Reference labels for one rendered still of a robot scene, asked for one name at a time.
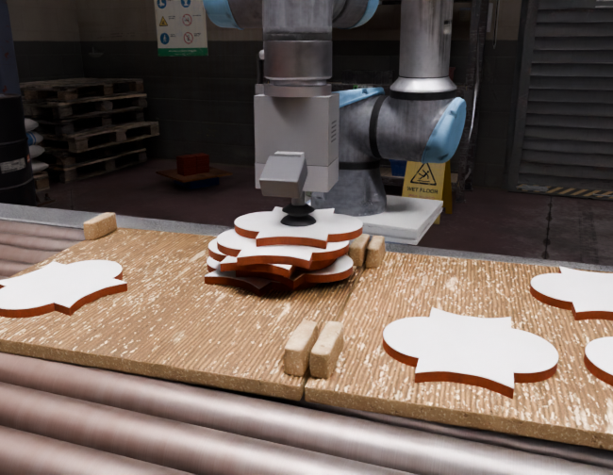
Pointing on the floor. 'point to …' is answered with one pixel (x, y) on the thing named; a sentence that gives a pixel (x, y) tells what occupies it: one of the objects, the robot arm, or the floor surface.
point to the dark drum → (9, 153)
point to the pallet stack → (87, 124)
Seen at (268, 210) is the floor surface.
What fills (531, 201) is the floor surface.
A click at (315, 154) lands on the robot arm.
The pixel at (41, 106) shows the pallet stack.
